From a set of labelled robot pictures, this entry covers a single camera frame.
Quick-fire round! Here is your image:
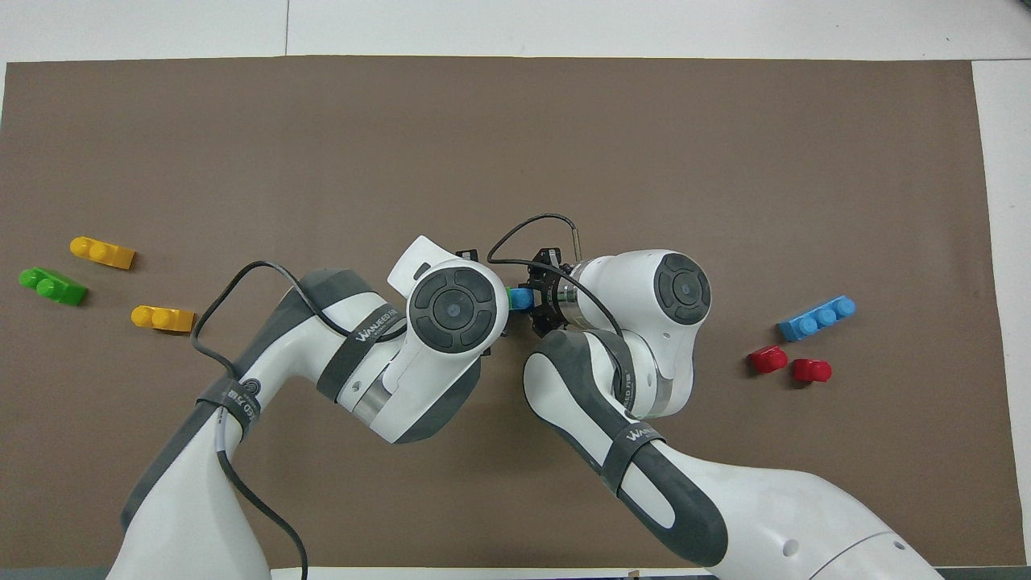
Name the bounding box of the yellow two-stud block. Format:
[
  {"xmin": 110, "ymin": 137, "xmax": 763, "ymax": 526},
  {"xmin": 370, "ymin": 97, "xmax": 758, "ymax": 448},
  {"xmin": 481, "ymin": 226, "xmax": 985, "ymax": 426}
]
[
  {"xmin": 70, "ymin": 236, "xmax": 136, "ymax": 270},
  {"xmin": 131, "ymin": 305, "xmax": 196, "ymax": 334}
]

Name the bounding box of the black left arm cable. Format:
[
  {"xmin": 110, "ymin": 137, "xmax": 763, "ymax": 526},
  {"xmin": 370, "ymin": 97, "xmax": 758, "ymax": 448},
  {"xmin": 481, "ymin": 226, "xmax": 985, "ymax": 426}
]
[{"xmin": 190, "ymin": 261, "xmax": 341, "ymax": 580}]

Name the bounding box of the brown table mat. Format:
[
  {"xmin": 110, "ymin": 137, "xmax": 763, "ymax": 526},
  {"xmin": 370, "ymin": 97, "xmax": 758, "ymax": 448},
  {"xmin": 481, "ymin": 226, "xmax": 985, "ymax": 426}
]
[{"xmin": 0, "ymin": 55, "xmax": 1017, "ymax": 570}]

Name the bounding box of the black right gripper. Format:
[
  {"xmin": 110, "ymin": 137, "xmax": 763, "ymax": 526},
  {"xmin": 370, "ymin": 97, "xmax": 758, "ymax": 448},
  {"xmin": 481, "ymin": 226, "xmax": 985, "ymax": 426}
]
[{"xmin": 528, "ymin": 248, "xmax": 578, "ymax": 339}]

